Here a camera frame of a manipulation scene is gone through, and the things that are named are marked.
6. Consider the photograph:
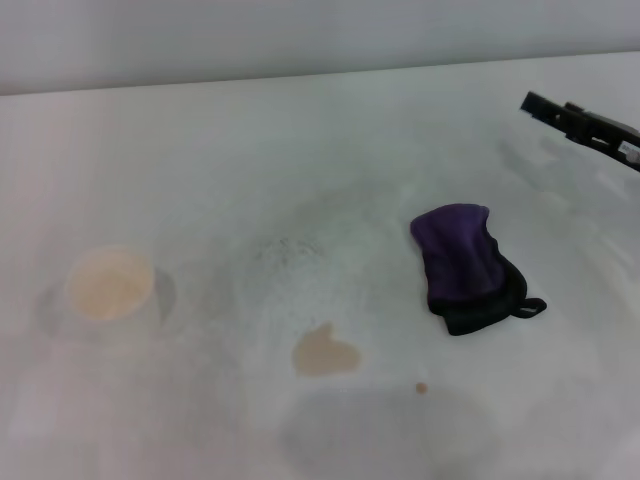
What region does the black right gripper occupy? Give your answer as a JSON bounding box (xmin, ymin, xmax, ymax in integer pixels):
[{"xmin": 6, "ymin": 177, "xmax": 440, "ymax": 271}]
[{"xmin": 519, "ymin": 90, "xmax": 640, "ymax": 174}]

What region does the purple and black rag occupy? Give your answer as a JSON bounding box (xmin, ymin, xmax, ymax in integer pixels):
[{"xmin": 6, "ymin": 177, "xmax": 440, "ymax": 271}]
[{"xmin": 409, "ymin": 202, "xmax": 549, "ymax": 337}]

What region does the white paper cup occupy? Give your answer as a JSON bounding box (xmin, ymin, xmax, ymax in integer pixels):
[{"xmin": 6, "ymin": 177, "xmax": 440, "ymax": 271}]
[{"xmin": 64, "ymin": 244, "xmax": 157, "ymax": 325}]

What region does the large brown water stain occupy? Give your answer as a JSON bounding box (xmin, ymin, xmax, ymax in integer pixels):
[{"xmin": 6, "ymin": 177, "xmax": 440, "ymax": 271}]
[{"xmin": 291, "ymin": 322, "xmax": 362, "ymax": 379}]

